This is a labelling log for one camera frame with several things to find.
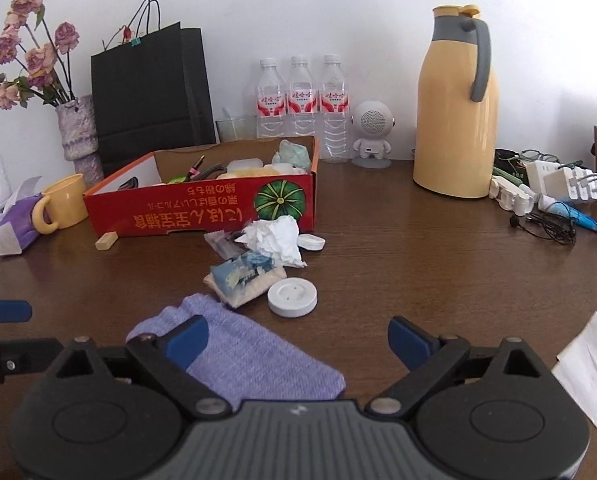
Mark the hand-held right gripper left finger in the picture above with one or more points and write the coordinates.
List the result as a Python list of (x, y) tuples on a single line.
[(188, 342)]

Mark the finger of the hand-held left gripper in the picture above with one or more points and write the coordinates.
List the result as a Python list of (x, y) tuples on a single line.
[(28, 352), (3, 311)]

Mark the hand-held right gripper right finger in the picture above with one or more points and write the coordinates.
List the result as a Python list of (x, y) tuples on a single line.
[(408, 342)]

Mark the purple knit pouch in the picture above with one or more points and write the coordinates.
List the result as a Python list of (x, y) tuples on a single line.
[(268, 360)]

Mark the blue and white snack packet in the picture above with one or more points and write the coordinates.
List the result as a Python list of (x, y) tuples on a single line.
[(243, 277)]

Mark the clear plastic packet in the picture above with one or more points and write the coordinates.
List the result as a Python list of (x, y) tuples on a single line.
[(221, 244)]

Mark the white round plastic disc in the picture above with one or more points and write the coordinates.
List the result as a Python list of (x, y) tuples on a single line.
[(293, 297)]

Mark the beige eraser block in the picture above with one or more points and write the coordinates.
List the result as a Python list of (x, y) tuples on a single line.
[(106, 241)]

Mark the white tissue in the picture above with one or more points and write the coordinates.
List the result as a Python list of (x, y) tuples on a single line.
[(273, 240)]

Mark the red cardboard box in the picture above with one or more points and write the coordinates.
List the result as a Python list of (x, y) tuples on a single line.
[(203, 205)]

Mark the small white oval cap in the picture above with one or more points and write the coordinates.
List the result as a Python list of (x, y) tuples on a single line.
[(311, 241)]

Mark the orange and white plush hamster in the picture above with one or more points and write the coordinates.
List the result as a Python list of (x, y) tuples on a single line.
[(251, 173)]

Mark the white device with clear cap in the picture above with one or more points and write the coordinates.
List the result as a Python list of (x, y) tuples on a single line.
[(243, 166)]

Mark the iridescent plastic bag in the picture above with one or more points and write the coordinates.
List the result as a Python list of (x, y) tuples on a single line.
[(293, 152)]

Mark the purple tissue pack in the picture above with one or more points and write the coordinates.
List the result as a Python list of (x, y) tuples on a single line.
[(18, 222)]

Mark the yellow mug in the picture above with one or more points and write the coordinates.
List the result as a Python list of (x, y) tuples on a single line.
[(68, 200)]

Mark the white power strip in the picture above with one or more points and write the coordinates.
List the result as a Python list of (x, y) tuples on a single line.
[(513, 197)]

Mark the black earphones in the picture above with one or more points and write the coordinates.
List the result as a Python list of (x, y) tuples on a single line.
[(553, 227)]

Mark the white paper napkin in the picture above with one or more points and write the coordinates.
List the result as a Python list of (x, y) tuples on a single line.
[(593, 375)]

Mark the purple textured vase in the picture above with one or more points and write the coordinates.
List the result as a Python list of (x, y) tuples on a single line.
[(78, 135)]

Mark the blue pen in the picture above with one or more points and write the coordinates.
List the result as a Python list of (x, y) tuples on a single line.
[(581, 217)]

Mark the clear plastic cup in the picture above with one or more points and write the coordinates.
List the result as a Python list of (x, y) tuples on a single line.
[(236, 130)]

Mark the white multi-port charger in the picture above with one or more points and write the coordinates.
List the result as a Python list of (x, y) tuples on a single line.
[(553, 177)]

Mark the white robot-shaped speaker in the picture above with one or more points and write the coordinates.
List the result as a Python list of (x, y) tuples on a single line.
[(372, 125)]

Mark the eyeglasses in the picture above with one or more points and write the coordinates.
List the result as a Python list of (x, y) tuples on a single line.
[(528, 155)]

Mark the yellow thermos jug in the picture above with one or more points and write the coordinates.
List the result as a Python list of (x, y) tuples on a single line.
[(451, 120)]

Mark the clear water bottle red label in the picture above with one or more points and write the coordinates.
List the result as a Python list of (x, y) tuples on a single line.
[(271, 105), (334, 105), (302, 102)]

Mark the black paper bag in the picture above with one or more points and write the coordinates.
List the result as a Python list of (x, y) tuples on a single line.
[(148, 95)]

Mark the dried pink flowers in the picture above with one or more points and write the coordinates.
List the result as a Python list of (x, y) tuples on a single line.
[(33, 60)]

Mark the dried red rosebud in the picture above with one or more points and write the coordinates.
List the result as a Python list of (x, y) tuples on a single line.
[(127, 34)]

